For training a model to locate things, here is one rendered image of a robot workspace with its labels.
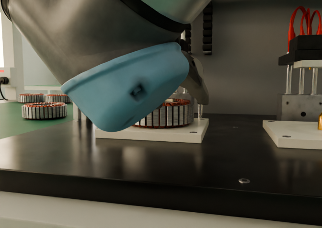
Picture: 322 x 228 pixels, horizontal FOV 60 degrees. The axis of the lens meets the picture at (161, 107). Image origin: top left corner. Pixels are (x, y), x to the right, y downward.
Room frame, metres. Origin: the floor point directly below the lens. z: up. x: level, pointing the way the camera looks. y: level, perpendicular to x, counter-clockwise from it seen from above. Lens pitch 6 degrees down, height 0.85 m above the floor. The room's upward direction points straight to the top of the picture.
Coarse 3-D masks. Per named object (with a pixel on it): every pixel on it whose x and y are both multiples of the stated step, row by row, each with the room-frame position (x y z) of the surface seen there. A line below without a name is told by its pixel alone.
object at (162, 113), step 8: (168, 104) 0.39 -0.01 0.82; (176, 104) 0.40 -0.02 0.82; (184, 104) 0.41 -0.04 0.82; (192, 104) 0.42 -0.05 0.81; (152, 112) 0.40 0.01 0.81; (160, 112) 0.39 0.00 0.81; (168, 112) 0.39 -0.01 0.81; (176, 112) 0.39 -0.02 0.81; (184, 112) 0.40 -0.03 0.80; (192, 112) 0.42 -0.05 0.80; (144, 120) 0.39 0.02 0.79; (152, 120) 0.39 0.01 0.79; (160, 120) 0.39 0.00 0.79; (168, 120) 0.39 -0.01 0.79; (176, 120) 0.39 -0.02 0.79; (184, 120) 0.40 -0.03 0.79; (192, 120) 0.42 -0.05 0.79
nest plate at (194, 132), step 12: (204, 120) 0.47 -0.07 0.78; (96, 132) 0.39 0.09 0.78; (108, 132) 0.38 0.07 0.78; (120, 132) 0.38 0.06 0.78; (132, 132) 0.38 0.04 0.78; (144, 132) 0.37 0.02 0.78; (156, 132) 0.37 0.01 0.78; (168, 132) 0.37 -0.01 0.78; (180, 132) 0.37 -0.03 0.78; (192, 132) 0.37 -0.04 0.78; (204, 132) 0.40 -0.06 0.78
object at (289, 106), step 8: (280, 96) 0.53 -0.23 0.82; (288, 96) 0.51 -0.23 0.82; (296, 96) 0.51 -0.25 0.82; (304, 96) 0.50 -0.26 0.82; (312, 96) 0.50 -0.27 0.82; (320, 96) 0.50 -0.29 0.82; (280, 104) 0.52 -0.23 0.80; (288, 104) 0.51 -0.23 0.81; (296, 104) 0.51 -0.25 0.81; (304, 104) 0.50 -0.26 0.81; (312, 104) 0.50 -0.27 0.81; (320, 104) 0.50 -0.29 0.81; (280, 112) 0.52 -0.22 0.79; (288, 112) 0.51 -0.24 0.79; (296, 112) 0.51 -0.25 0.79; (304, 112) 0.50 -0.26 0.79; (312, 112) 0.50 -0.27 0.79; (320, 112) 0.50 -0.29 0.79; (280, 120) 0.52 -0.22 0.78; (288, 120) 0.51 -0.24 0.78; (296, 120) 0.51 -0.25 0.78; (304, 120) 0.50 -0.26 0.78; (312, 120) 0.50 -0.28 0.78
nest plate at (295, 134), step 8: (264, 120) 0.47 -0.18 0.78; (264, 128) 0.45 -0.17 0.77; (272, 128) 0.40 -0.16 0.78; (280, 128) 0.40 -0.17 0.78; (288, 128) 0.40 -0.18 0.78; (296, 128) 0.40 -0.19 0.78; (304, 128) 0.40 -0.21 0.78; (312, 128) 0.40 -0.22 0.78; (272, 136) 0.37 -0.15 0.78; (280, 136) 0.34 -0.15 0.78; (288, 136) 0.34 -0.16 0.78; (296, 136) 0.34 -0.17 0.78; (304, 136) 0.34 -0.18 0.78; (312, 136) 0.34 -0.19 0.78; (320, 136) 0.34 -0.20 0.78; (280, 144) 0.33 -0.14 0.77; (288, 144) 0.33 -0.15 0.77; (296, 144) 0.33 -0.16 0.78; (304, 144) 0.33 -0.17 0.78; (312, 144) 0.32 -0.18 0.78; (320, 144) 0.32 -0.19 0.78
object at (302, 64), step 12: (300, 36) 0.44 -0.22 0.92; (312, 36) 0.43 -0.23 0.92; (300, 48) 0.44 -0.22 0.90; (312, 48) 0.43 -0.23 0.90; (288, 60) 0.48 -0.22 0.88; (300, 60) 0.44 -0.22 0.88; (312, 60) 0.41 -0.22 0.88; (288, 72) 0.53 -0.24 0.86; (300, 72) 0.53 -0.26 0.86; (312, 72) 0.52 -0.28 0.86; (288, 84) 0.53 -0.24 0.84; (300, 84) 0.53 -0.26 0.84; (312, 84) 0.52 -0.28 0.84
